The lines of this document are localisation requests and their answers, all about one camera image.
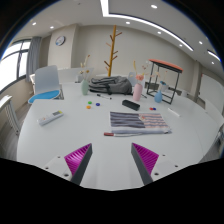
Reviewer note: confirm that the grey curtain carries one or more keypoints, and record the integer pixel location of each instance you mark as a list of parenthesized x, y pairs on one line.
[(33, 58)]

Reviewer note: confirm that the blue round magnet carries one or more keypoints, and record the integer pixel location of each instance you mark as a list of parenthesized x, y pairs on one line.
[(97, 104), (154, 108)]

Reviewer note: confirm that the ceiling lights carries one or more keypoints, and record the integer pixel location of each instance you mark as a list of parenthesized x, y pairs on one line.
[(105, 8)]

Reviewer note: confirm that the grey backpack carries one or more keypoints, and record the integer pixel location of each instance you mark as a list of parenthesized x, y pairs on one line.
[(111, 85)]

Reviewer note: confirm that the white remote control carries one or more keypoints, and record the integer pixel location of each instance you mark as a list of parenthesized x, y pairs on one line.
[(50, 117)]

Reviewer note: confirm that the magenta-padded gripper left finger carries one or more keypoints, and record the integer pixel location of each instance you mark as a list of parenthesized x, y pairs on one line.
[(78, 157)]

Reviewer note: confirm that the orange round magnet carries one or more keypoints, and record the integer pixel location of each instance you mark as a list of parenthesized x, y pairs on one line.
[(88, 107)]

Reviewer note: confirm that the window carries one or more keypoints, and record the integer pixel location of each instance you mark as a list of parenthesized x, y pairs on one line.
[(10, 66)]

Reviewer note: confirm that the white wall board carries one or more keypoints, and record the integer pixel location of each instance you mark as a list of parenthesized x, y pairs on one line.
[(211, 90)]

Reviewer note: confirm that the black marker pen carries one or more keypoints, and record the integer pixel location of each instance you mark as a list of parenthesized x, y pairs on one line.
[(104, 96)]

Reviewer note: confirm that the grey striped towel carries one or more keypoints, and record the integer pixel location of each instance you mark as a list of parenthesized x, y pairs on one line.
[(140, 121)]

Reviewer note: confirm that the green vase with dried stems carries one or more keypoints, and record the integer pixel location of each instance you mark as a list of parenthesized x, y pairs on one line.
[(85, 88)]

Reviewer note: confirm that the round wall clock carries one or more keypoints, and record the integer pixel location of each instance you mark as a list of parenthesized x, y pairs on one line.
[(60, 40)]

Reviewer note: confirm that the wooden coat rack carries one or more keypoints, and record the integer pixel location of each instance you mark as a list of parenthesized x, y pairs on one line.
[(111, 56)]

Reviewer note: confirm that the black whiteboard eraser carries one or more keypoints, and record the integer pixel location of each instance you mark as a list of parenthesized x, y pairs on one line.
[(130, 104)]

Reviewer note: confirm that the white rectangular bar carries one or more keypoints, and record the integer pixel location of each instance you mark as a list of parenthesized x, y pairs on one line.
[(173, 112)]

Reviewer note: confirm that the white marker with red cap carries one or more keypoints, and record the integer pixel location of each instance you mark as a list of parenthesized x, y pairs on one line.
[(116, 134)]

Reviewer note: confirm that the blue vase with flowers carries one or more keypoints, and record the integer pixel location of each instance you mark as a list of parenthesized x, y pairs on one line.
[(158, 97)]

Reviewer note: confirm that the black-framed stool with orange top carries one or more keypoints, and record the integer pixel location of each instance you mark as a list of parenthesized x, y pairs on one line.
[(165, 64)]

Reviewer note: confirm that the green round magnet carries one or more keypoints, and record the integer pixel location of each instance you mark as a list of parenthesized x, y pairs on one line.
[(89, 102)]

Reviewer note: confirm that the pink vase with flowers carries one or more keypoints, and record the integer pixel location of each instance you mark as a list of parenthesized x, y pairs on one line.
[(137, 92)]

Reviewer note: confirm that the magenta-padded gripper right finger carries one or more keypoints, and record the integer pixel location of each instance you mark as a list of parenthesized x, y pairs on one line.
[(146, 158)]

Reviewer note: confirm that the white chair with blue cushion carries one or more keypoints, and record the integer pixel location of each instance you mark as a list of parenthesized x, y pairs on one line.
[(45, 95)]

